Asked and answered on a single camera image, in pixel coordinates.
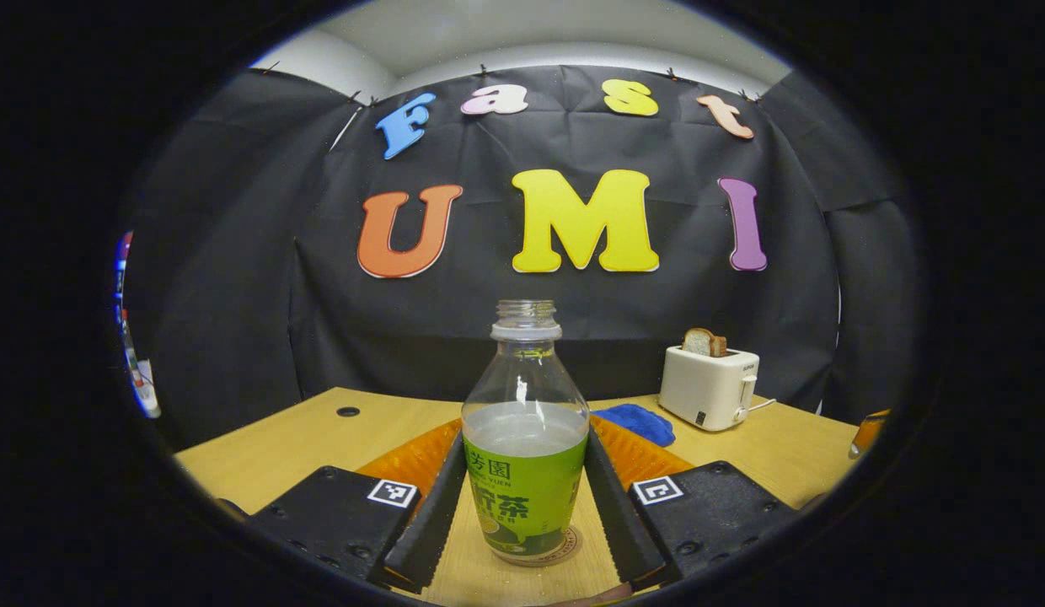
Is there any round brown coaster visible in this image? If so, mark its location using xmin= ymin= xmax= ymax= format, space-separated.
xmin=489 ymin=524 xmax=584 ymax=568

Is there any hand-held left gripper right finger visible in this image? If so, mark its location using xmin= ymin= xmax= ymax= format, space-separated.
xmin=583 ymin=415 xmax=800 ymax=591

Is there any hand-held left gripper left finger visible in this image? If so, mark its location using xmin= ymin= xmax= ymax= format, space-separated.
xmin=246 ymin=419 xmax=466 ymax=595

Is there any green label water bottle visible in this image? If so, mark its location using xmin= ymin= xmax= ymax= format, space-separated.
xmin=461 ymin=299 xmax=591 ymax=564

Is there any black backdrop cloth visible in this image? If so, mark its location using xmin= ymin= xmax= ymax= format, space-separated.
xmin=122 ymin=63 xmax=924 ymax=448

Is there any blue towel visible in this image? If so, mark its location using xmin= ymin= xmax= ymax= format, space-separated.
xmin=592 ymin=403 xmax=677 ymax=448

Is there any bread slice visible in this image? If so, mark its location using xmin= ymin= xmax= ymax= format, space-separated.
xmin=682 ymin=328 xmax=728 ymax=358

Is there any white side table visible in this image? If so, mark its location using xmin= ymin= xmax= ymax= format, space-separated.
xmin=137 ymin=361 xmax=163 ymax=419

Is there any computer monitor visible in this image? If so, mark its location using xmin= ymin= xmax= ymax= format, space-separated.
xmin=112 ymin=232 xmax=133 ymax=325

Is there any white toaster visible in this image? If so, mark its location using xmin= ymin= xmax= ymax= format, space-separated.
xmin=658 ymin=346 xmax=761 ymax=432

